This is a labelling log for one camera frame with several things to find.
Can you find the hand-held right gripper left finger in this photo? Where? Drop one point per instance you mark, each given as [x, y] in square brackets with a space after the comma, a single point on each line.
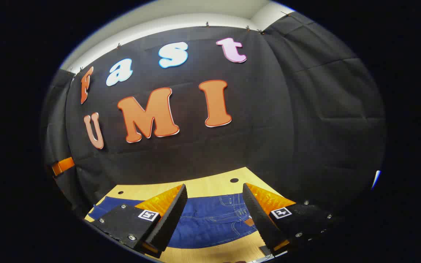
[170, 219]

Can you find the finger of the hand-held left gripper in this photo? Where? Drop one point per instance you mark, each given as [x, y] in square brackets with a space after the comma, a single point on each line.
[64, 165]

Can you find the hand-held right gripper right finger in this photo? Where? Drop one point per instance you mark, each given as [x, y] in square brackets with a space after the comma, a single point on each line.
[260, 219]

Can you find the blue jeans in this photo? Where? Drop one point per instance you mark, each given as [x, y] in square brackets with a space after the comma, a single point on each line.
[210, 226]

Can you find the black backdrop cloth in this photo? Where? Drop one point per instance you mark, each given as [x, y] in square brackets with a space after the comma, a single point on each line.
[269, 128]

